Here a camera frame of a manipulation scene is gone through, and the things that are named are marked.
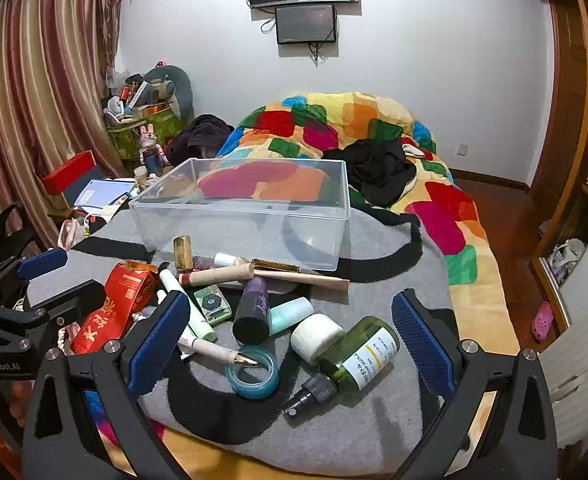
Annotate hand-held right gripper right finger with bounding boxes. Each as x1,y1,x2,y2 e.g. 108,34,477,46
390,288,560,480

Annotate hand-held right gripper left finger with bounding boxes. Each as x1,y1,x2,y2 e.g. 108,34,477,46
21,289,192,480

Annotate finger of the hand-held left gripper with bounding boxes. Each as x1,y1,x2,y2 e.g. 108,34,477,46
23,279,108,332
0,248,69,292

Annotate braided rope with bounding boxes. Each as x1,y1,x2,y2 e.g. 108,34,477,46
56,322,82,356

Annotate light green tube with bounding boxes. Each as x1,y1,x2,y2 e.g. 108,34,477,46
159,269,217,342

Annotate white pen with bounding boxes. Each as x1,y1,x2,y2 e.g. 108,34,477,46
176,335,260,367

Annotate red packet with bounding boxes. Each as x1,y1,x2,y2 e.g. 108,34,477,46
70,260,160,356

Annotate green spray bottle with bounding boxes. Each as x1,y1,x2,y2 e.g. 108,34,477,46
283,316,401,418

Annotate blue tape roll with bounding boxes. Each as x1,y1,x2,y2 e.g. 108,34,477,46
225,346,280,400

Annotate olive brown block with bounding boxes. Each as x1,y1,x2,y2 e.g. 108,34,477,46
173,235,195,274

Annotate dark purple bottle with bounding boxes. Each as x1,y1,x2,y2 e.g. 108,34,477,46
232,276,271,346

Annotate white tape roll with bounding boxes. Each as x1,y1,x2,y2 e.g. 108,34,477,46
290,313,346,366

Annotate clear plastic storage box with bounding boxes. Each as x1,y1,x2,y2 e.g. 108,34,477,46
129,157,351,272

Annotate teal tube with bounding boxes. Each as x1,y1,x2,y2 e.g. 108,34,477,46
269,296,315,335

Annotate pink plastic bag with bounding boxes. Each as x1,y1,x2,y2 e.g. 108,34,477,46
59,215,92,251

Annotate green patterned packet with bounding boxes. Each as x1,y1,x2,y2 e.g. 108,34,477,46
194,285,232,323

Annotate grey and black blanket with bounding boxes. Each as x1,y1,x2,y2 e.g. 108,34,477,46
24,205,455,448

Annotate wooden roller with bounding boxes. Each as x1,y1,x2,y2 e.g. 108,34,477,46
178,263,256,288

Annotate red box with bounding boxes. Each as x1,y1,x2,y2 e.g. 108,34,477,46
41,150,96,196

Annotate blue notebook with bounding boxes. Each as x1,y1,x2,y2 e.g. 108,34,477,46
74,178,137,208

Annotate beige bottle white cap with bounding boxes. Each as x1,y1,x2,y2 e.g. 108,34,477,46
213,252,252,268

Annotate colourful patchwork quilt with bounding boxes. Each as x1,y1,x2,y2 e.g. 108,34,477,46
216,91,520,356

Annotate pink shoe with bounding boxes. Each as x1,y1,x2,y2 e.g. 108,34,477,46
531,301,555,343

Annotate green bag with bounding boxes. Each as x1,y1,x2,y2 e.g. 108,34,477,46
106,105,180,161

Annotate pink rabbit toy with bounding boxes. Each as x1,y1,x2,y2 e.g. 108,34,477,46
134,124,169,176

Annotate white bag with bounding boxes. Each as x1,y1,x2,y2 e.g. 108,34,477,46
548,238,586,281

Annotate pink striped curtain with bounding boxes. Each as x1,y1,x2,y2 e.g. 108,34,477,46
0,0,125,261

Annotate black clothes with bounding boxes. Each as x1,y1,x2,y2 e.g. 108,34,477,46
322,139,417,208

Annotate dark purple clothes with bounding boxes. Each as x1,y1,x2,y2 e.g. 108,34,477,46
166,114,235,166

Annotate grey plush pillow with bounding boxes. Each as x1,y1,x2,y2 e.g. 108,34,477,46
141,66,195,121

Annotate wooden wardrobe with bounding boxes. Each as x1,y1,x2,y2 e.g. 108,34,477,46
529,0,588,331

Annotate small black wall monitor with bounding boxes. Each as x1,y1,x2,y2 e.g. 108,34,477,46
275,4,337,45

